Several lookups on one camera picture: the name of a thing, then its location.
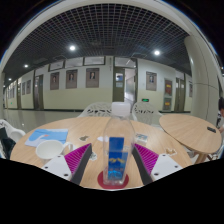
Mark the green exit sign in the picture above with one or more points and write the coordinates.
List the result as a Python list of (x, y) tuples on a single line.
[(145, 100)]

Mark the small printed card pack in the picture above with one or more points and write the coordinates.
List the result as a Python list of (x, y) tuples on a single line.
[(141, 138)]

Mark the person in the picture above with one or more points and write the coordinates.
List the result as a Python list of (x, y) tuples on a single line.
[(221, 110)]

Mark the dark green door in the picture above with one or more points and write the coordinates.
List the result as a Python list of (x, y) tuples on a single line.
[(180, 95), (39, 92), (118, 85)]

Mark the clear bottle with blue label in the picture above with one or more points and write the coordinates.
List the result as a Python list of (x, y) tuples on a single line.
[(117, 133)]

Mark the dark bag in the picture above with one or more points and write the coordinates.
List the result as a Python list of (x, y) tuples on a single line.
[(6, 143)]

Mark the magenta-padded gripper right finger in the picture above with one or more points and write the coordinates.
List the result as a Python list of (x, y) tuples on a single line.
[(148, 160)]

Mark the round wooden side table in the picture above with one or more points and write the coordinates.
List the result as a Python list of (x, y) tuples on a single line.
[(188, 130)]

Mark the flat round red coaster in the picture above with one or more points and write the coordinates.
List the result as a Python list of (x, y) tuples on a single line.
[(100, 181)]

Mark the light blue cloth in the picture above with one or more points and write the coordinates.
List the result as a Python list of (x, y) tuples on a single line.
[(46, 135)]

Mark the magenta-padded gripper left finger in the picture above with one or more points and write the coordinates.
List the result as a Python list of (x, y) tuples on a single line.
[(74, 160)]

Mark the white plastic chair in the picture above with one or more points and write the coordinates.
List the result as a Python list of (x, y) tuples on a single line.
[(13, 133)]

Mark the framed wall pictures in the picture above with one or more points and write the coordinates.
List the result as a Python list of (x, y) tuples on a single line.
[(92, 77)]

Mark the small black object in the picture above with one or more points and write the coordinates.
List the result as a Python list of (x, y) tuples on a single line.
[(211, 129)]

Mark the white mug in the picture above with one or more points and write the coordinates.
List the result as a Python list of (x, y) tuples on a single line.
[(50, 149)]

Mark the round ceiling lights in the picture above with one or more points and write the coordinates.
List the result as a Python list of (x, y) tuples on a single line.
[(72, 47)]

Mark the small grey paper scrap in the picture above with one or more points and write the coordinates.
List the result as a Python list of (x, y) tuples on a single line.
[(93, 156)]

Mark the white lattice-back chair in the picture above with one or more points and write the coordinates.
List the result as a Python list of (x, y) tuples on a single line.
[(95, 110), (146, 111)]

